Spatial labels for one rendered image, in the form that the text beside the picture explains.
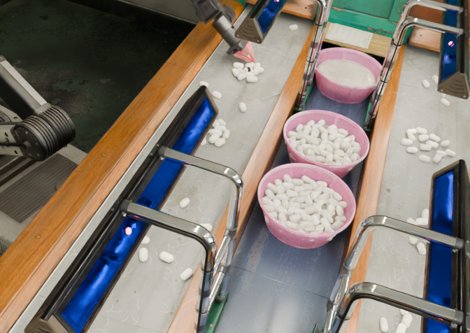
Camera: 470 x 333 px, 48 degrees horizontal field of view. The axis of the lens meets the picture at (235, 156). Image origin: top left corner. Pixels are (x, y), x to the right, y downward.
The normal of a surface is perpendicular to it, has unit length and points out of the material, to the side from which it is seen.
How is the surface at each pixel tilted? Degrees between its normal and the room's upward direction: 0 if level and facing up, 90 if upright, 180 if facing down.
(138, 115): 0
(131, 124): 0
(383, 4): 90
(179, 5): 90
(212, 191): 0
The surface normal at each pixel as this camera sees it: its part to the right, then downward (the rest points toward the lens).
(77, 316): 0.86, -0.15
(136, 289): 0.11, -0.74
